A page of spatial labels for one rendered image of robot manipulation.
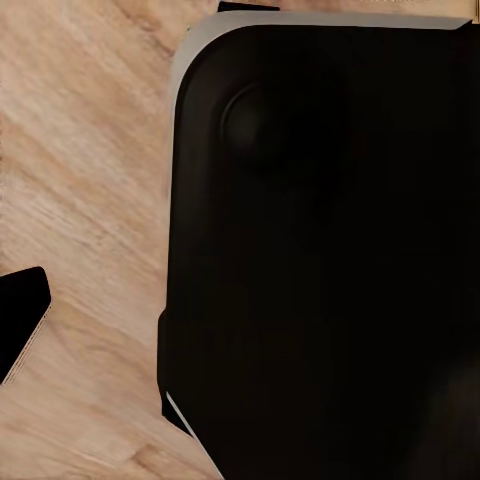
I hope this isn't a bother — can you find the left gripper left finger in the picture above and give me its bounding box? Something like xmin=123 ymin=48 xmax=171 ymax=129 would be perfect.
xmin=0 ymin=266 xmax=50 ymax=384

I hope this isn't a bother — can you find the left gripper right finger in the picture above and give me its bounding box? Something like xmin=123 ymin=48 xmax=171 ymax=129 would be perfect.
xmin=449 ymin=265 xmax=480 ymax=345

